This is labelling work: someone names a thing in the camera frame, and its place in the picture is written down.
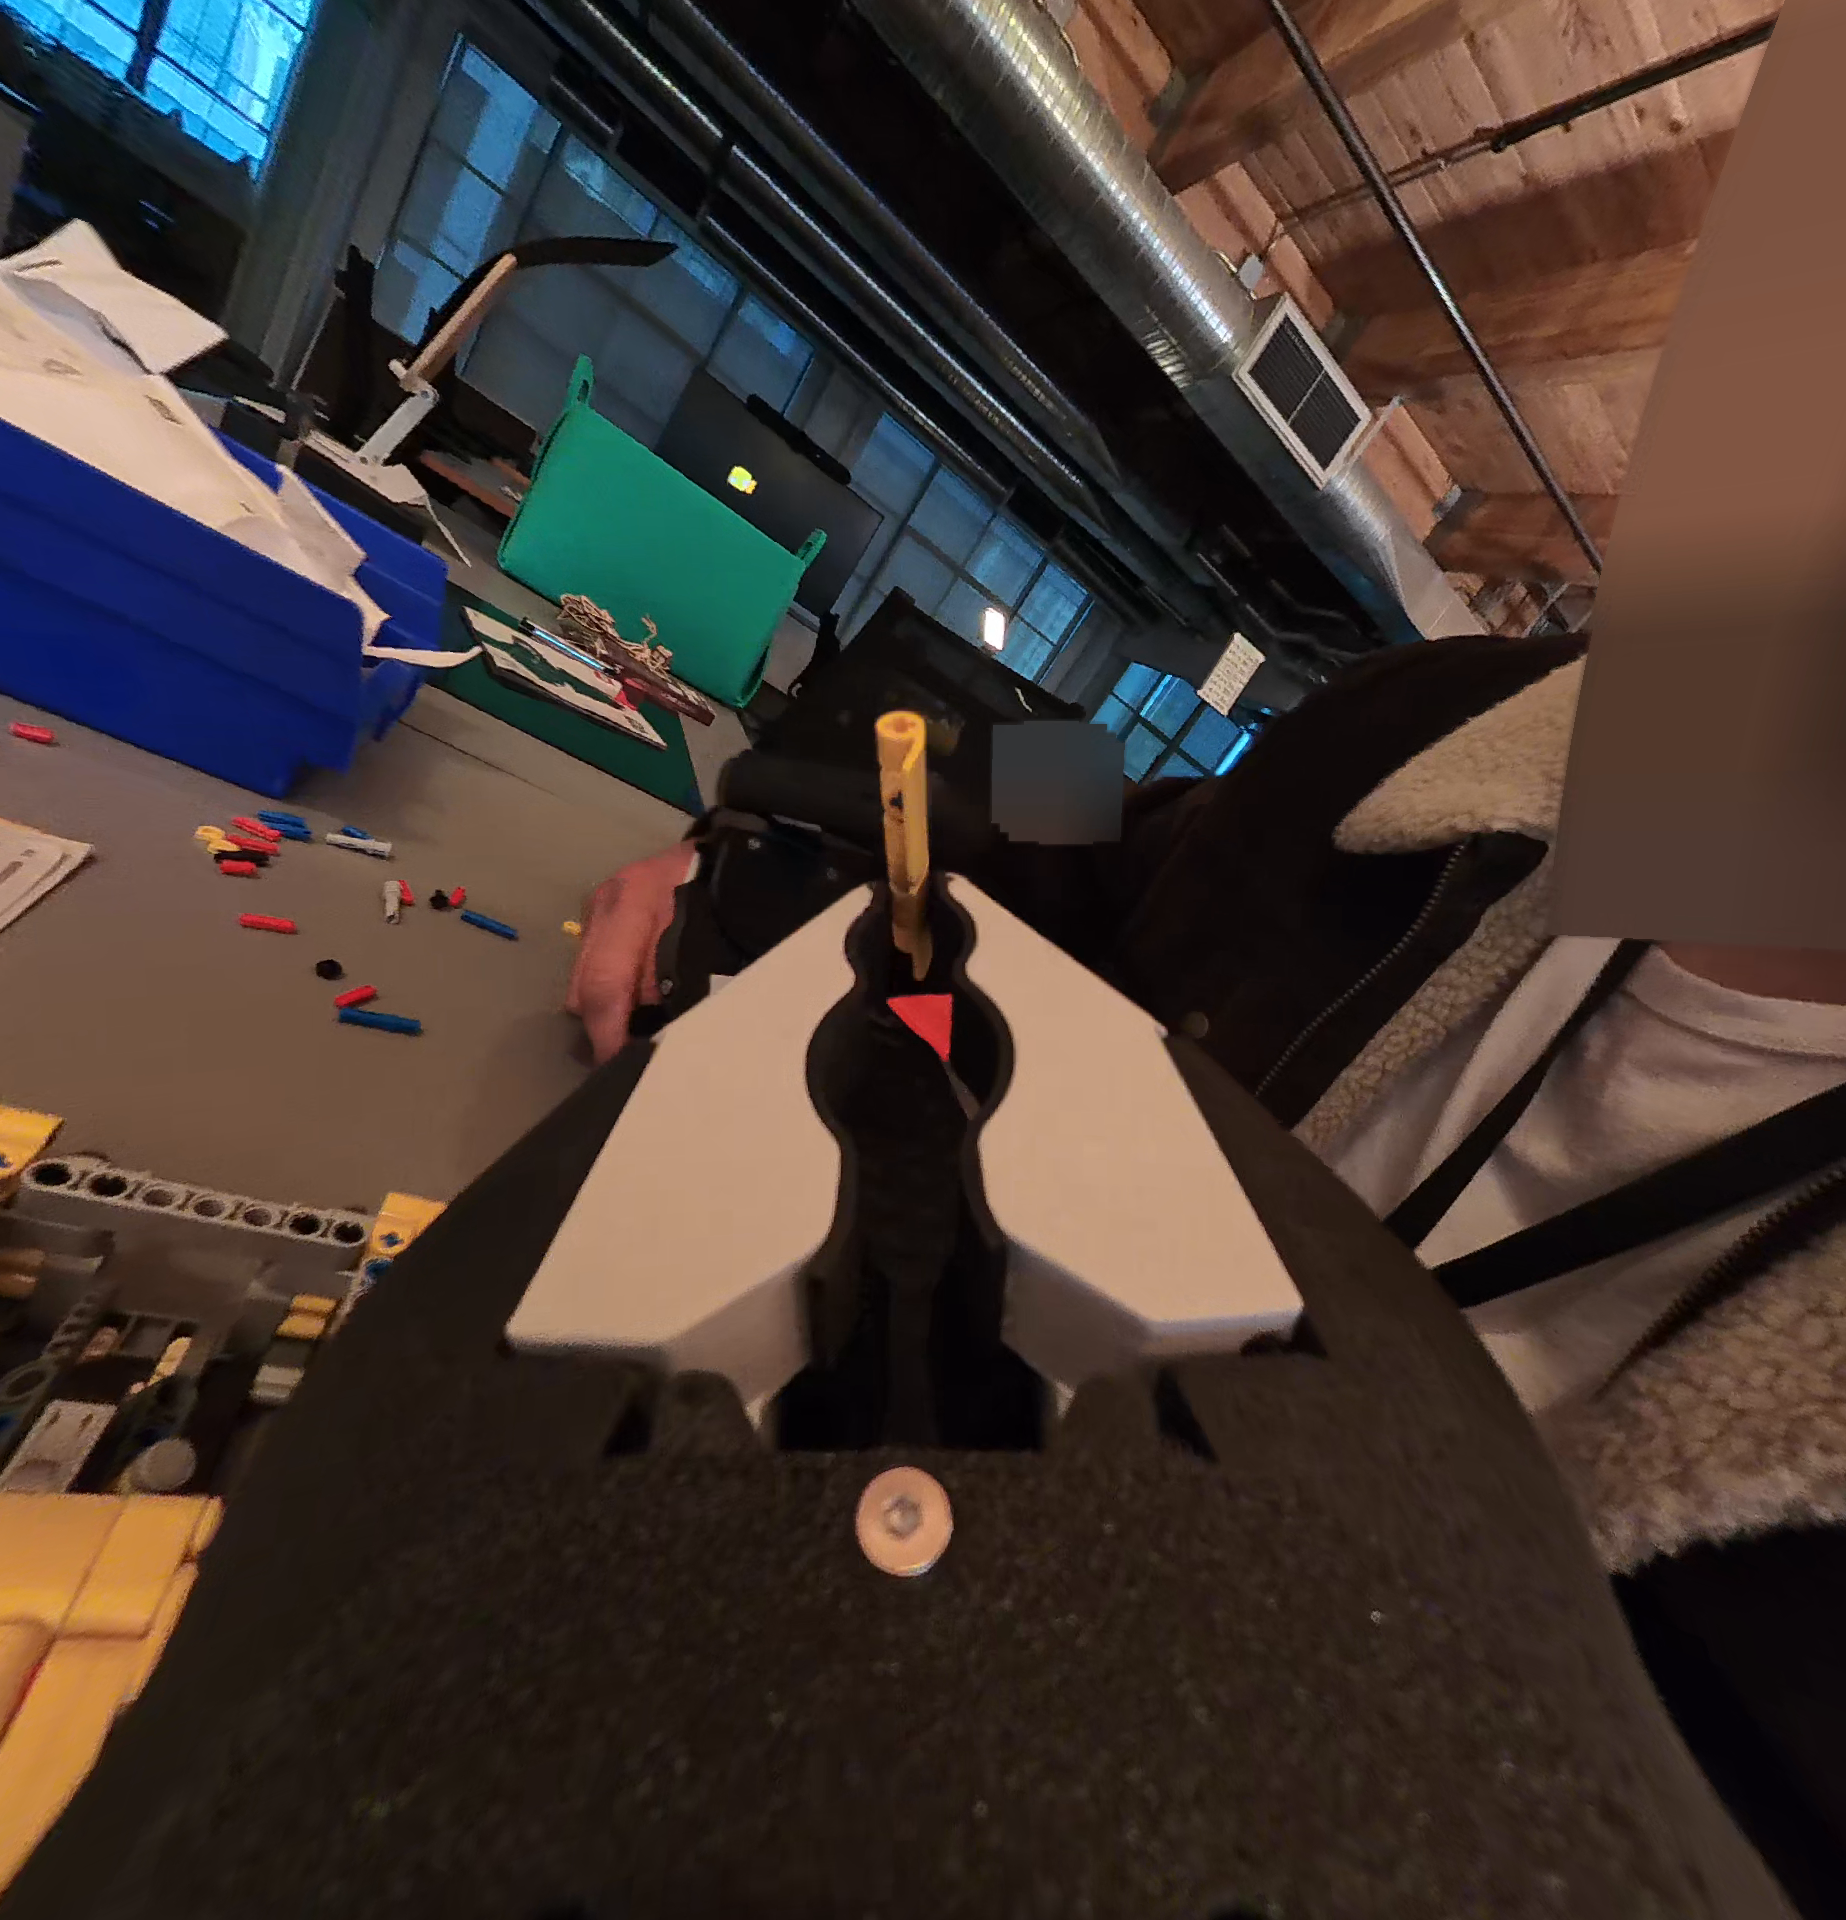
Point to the blue plastic bin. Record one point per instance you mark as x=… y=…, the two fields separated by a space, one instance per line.
x=160 y=630

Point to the long yellow toy connector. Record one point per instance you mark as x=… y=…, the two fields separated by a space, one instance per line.
x=906 y=811

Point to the white green booklet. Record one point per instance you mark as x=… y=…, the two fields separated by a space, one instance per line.
x=542 y=667

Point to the person's fleece-lined jacket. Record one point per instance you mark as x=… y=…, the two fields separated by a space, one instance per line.
x=1733 y=1426

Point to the green plastic bin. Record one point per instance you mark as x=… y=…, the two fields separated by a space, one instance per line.
x=637 y=555

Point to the orange traffic cone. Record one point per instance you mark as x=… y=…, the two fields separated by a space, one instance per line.
x=923 y=1023

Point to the black wall screen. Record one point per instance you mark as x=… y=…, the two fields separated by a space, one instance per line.
x=803 y=466

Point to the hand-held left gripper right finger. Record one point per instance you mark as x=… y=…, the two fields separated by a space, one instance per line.
x=1117 y=1200

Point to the white air vent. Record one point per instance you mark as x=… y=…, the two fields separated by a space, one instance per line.
x=1306 y=391

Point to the yellow toy car model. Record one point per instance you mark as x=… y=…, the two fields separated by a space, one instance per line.
x=100 y=1351

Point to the black ceiling pipe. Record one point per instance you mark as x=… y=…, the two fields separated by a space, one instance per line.
x=1433 y=270

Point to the scattered small toy pins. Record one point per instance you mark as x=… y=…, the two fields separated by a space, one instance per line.
x=308 y=901

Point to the small wooden model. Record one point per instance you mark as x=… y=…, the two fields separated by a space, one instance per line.
x=622 y=645

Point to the silver ventilation duct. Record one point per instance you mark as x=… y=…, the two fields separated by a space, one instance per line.
x=1102 y=181

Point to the dark green mat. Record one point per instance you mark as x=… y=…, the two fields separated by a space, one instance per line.
x=622 y=751

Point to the black-headed desk lamp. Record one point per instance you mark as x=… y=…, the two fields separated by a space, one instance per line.
x=442 y=322

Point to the paper note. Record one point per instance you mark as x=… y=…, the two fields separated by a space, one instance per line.
x=1232 y=671

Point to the instruction booklet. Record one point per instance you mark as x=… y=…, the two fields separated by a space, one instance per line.
x=0 y=877

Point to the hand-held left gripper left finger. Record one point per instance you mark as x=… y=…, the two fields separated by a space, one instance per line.
x=682 y=1200

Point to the person's right hand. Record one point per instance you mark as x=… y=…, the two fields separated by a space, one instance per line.
x=631 y=945

